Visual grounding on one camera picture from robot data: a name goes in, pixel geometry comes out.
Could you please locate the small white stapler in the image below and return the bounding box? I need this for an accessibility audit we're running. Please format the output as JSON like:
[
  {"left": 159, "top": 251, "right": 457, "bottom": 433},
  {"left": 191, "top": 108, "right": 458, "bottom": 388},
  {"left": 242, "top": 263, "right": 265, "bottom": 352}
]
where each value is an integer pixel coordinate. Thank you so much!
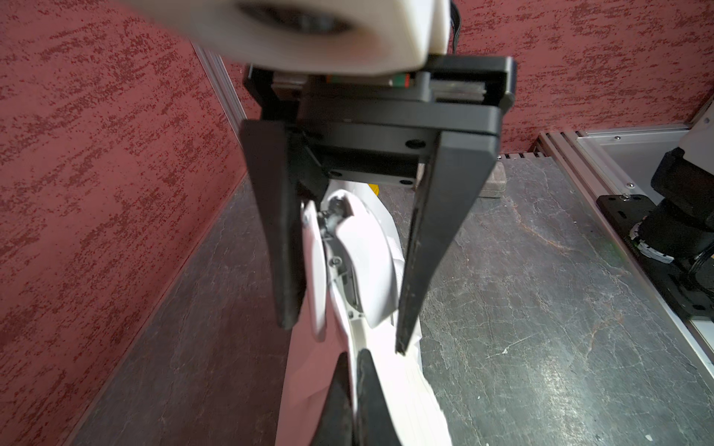
[{"left": 299, "top": 181, "right": 405, "bottom": 342}]

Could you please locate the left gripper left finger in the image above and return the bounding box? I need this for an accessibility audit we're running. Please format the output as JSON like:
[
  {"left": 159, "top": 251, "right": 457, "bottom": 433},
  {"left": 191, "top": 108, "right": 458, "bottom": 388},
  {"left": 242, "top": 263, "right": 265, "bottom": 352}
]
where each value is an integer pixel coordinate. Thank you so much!
[{"left": 310, "top": 352, "right": 355, "bottom": 446}]

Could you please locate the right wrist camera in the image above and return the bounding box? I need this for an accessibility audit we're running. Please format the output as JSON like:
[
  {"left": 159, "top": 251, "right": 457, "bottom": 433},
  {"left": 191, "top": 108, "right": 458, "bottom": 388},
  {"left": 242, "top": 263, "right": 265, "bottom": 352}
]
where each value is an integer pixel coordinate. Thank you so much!
[{"left": 126, "top": 0, "right": 451, "bottom": 76}]

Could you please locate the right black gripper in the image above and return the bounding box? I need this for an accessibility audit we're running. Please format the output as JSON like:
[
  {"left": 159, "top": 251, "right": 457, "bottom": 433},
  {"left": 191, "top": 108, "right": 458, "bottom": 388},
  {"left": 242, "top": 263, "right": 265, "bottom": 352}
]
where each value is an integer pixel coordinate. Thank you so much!
[{"left": 240, "top": 55, "right": 517, "bottom": 354}]

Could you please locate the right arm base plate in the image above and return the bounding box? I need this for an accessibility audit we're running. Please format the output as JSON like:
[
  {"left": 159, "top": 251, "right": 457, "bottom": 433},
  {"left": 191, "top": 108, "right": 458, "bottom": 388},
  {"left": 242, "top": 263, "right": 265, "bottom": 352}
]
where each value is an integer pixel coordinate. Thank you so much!
[{"left": 596, "top": 194, "right": 713, "bottom": 321}]

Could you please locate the grey sharpening stone block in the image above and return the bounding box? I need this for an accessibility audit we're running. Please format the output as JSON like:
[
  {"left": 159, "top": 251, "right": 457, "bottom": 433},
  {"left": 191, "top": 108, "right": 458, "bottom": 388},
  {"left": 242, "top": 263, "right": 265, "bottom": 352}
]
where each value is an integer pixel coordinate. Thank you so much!
[{"left": 479, "top": 161, "right": 508, "bottom": 199}]

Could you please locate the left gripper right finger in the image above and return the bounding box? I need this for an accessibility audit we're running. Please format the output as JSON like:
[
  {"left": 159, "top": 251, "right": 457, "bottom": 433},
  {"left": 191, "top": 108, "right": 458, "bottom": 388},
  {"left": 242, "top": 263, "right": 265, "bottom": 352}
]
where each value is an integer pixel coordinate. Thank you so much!
[{"left": 354, "top": 349, "right": 402, "bottom": 446}]

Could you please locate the white gift bag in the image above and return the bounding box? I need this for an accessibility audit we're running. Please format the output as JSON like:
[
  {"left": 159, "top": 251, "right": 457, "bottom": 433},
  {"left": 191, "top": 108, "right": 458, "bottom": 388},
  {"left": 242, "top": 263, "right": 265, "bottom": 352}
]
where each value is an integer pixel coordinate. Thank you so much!
[{"left": 274, "top": 179, "right": 454, "bottom": 446}]

